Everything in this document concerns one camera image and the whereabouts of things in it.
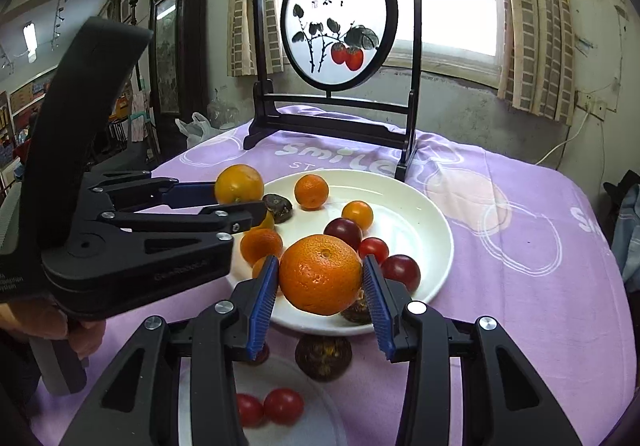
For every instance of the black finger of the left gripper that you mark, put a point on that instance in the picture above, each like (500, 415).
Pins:
(234, 218)

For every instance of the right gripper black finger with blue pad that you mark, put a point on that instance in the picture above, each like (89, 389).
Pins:
(135, 400)
(504, 400)
(190, 194)

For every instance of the smooth orange fruit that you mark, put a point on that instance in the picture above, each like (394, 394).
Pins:
(239, 184)

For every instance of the small dark purple fruit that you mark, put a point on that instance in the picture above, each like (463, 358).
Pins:
(279, 207)

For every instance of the large orange mandarin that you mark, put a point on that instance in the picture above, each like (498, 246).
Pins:
(320, 274)

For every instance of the red cherry tomato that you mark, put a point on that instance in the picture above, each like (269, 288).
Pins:
(250, 409)
(283, 406)

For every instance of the dark passion fruit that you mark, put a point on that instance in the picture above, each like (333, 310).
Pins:
(323, 358)
(358, 313)

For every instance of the yellow orange round fruit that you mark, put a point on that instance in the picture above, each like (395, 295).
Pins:
(257, 267)

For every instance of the person's left hand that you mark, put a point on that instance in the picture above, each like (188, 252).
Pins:
(38, 318)

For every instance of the orange mandarin plate left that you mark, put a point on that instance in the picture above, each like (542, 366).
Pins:
(258, 243)

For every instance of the orange mandarin plate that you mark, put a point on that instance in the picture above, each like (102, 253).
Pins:
(311, 191)
(258, 243)

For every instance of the white plastic bag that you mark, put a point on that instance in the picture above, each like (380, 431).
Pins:
(197, 131)

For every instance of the orange mandarin plate back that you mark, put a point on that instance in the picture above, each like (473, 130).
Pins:
(311, 191)

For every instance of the dark red plum left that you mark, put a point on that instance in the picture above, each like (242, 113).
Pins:
(346, 230)

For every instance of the dark red plum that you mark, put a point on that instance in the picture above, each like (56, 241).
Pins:
(404, 269)
(346, 230)

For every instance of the small orange tomato plate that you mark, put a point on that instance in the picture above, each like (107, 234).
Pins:
(360, 213)

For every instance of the small red tomato plate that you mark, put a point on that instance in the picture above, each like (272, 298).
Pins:
(374, 246)

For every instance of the purple tablecloth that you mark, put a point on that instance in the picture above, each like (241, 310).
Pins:
(528, 250)

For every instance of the dark red plum right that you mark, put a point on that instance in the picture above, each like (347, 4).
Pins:
(404, 269)

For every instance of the white oval plate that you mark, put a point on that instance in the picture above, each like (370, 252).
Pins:
(408, 222)

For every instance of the dark wooden cabinet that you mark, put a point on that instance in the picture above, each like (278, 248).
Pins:
(178, 69)

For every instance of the black framed round painting screen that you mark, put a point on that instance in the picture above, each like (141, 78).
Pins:
(334, 46)

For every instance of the blue cloth bag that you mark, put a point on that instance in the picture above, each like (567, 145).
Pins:
(624, 213)

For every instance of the left beige curtain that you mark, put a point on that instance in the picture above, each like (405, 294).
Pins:
(241, 48)

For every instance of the beige curtain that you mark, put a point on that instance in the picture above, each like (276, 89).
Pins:
(538, 72)
(241, 48)

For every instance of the right beige curtain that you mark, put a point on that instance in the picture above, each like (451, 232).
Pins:
(538, 72)

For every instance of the white wall socket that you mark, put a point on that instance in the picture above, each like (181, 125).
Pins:
(591, 104)

